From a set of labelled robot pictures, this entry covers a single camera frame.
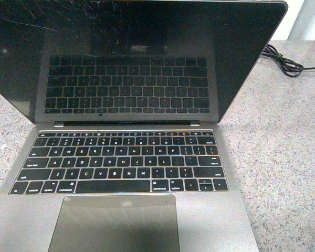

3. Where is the grey laptop with cracked screen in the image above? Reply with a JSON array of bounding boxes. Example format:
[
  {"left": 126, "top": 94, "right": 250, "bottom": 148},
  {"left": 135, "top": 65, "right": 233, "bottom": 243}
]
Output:
[{"left": 0, "top": 1, "right": 288, "bottom": 251}]

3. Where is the white curtain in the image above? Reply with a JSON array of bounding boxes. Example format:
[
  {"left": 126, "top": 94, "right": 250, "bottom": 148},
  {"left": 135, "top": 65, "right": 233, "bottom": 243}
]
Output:
[{"left": 272, "top": 0, "right": 315, "bottom": 41}]

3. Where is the black power cable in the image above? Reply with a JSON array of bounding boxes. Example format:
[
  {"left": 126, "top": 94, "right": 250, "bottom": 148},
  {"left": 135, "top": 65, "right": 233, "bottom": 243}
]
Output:
[{"left": 263, "top": 44, "right": 315, "bottom": 78}]

